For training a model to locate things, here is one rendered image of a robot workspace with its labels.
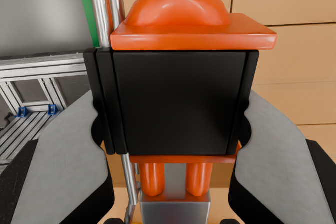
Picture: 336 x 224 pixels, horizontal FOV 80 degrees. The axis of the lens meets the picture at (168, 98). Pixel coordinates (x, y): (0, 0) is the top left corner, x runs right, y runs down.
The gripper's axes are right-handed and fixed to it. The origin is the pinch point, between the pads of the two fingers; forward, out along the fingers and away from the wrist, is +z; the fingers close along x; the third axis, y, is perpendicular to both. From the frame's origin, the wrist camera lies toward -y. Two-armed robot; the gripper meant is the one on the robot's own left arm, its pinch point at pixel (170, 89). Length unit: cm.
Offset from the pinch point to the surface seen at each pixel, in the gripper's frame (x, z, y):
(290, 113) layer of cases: 47, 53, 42
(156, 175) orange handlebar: -1.2, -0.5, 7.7
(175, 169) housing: 0.4, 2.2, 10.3
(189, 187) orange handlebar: 1.6, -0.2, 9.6
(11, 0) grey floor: -85, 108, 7
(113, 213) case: -12.6, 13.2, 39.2
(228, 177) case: 11.9, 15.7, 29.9
